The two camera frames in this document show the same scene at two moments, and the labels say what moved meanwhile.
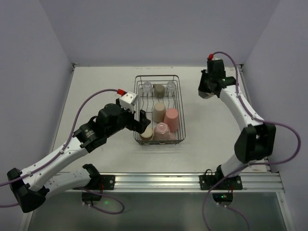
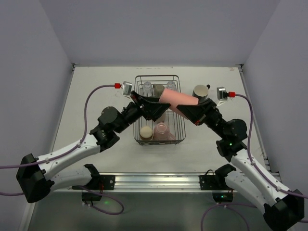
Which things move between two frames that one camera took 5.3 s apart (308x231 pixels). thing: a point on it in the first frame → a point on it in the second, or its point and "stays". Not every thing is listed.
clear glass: (147, 90) stays
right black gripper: (204, 85) → (208, 110)
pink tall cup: (171, 118) → (175, 98)
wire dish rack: (160, 96) stays
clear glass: (171, 88) stays
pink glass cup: (161, 132) stays
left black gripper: (134, 122) → (140, 106)
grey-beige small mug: (159, 91) stays
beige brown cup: (147, 134) stays
